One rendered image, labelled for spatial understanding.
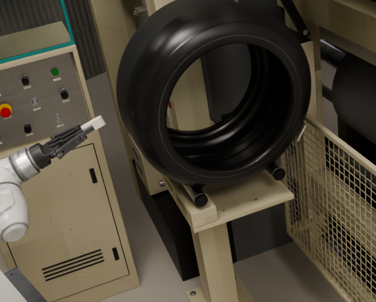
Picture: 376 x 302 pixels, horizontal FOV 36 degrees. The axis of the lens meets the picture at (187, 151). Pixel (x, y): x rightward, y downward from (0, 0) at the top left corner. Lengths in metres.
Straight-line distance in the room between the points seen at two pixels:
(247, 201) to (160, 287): 1.06
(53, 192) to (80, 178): 0.13
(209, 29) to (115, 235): 1.36
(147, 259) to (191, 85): 1.28
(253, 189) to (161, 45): 0.68
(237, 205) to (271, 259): 1.02
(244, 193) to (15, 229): 0.82
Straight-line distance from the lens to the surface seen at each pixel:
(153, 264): 3.08
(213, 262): 2.55
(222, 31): 1.67
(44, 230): 2.67
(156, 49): 1.67
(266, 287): 2.85
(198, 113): 2.16
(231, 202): 2.02
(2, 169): 1.77
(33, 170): 1.78
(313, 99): 2.27
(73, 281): 2.86
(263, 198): 2.02
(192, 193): 1.90
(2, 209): 1.65
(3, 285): 2.04
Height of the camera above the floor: 1.98
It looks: 30 degrees down
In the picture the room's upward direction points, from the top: 10 degrees counter-clockwise
